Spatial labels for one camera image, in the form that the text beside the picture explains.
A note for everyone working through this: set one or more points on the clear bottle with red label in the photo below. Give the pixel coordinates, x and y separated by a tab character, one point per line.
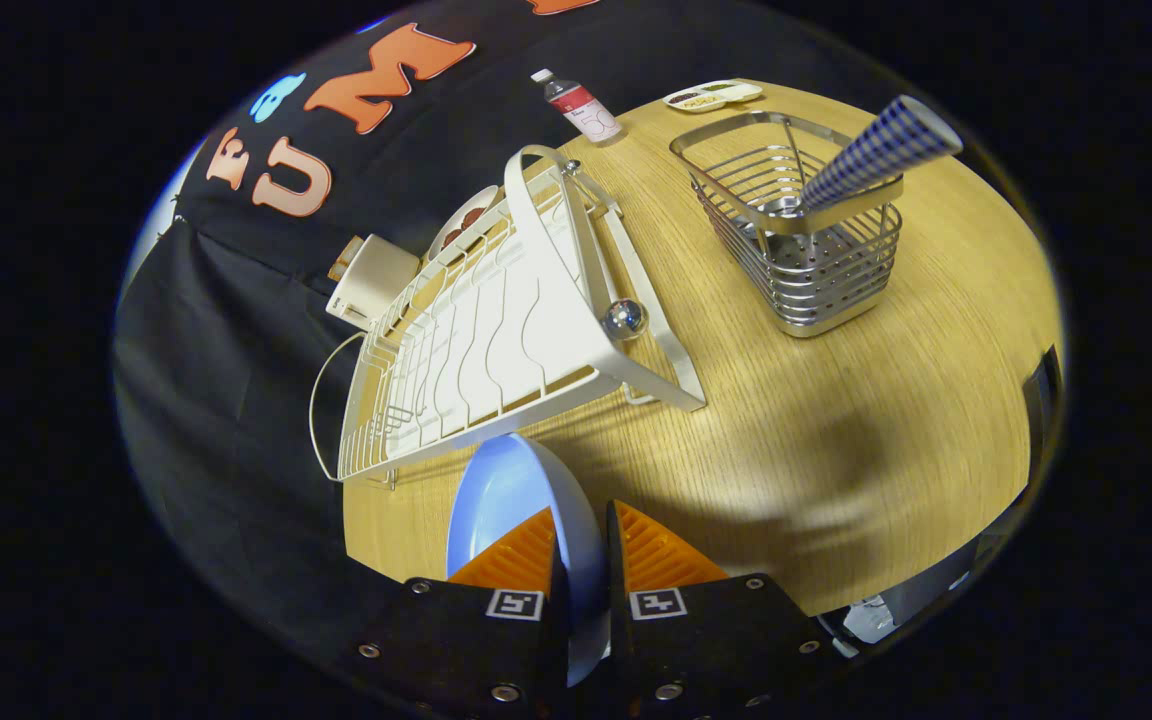
586	108

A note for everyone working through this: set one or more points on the white divided condiment dish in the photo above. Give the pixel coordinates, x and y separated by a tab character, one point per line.
711	95

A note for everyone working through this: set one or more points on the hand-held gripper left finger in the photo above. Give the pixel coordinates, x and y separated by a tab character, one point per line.
456	645

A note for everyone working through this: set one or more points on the blue plate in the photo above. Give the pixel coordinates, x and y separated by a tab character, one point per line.
506	490

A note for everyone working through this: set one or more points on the beige round plate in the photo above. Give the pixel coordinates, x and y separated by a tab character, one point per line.
451	225

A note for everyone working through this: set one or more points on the white toaster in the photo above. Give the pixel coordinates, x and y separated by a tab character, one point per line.
376	280

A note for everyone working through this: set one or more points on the toast slices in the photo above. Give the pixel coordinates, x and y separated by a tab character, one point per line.
344	262

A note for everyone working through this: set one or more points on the red meat pieces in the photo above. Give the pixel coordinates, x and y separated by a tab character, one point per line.
464	228

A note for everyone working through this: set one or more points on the black backdrop cloth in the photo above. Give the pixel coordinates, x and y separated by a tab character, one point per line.
236	400

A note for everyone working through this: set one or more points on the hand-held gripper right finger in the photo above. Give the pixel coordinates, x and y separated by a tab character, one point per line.
696	650

